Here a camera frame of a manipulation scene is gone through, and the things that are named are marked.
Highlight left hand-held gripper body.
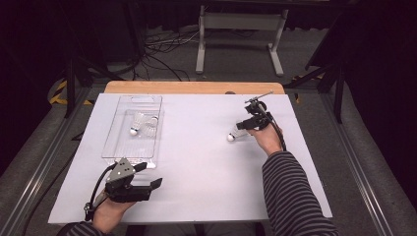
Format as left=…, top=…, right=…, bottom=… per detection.
left=104, top=156, right=152, bottom=204

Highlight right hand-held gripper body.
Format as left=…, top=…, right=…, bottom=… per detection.
left=243, top=90, right=275, bottom=131

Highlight white feather shuttlecock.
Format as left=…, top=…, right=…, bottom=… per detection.
left=226, top=123, right=250, bottom=143
left=129, top=111, right=147, bottom=137
left=141, top=115, right=160, bottom=138

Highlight clear plastic tray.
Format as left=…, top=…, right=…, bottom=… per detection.
left=101, top=94, right=165, bottom=170

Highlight person's right hand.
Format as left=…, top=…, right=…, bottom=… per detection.
left=247, top=122, right=284, bottom=157

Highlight person's left hand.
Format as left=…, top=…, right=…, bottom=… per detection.
left=91, top=196, right=136, bottom=234

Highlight white table cover sheet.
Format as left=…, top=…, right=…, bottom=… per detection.
left=47, top=92, right=333, bottom=225

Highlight black tripod stand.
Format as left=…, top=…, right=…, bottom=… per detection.
left=63, top=0, right=126, bottom=119
left=283, top=13, right=348, bottom=124

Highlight person's grey trousers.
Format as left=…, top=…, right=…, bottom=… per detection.
left=126, top=223, right=264, bottom=236

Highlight yellow black floor tape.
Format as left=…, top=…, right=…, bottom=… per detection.
left=48, top=80, right=94, bottom=106

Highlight left hand-held gripper cable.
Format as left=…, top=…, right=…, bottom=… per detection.
left=83, top=161, right=119, bottom=222

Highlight hand-held gripper cable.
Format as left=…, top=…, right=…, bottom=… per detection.
left=259, top=101, right=288, bottom=152
left=83, top=161, right=119, bottom=222

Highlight right hand-held gripper cable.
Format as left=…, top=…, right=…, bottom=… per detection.
left=259, top=101, right=288, bottom=152

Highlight aluminium floor rail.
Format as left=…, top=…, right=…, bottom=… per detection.
left=319, top=92, right=394, bottom=236
left=0, top=87, right=94, bottom=236

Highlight white metal stand frame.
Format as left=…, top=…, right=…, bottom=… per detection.
left=195, top=4, right=289, bottom=78

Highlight bundle of black floor cables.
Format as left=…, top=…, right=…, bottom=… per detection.
left=131, top=28, right=201, bottom=83

